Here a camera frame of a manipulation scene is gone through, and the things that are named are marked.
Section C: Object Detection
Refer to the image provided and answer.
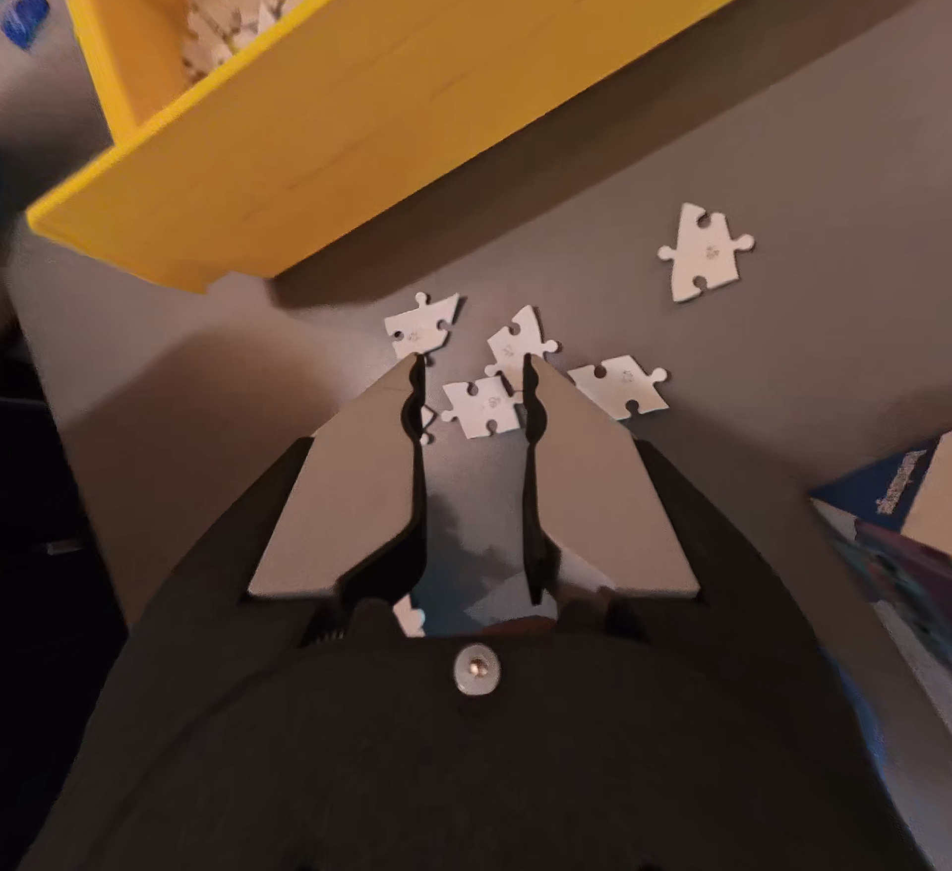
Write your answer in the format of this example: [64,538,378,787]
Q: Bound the small blue object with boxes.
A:
[0,0,52,50]

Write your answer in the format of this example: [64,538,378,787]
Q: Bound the yellow plastic bin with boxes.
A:
[26,0,812,294]

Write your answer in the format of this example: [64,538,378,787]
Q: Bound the printed puzzle box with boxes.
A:
[809,431,952,865]

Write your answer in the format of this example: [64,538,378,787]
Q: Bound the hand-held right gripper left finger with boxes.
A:
[247,354,431,603]

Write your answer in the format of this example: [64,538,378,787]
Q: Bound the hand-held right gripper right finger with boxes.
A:
[522,354,702,606]

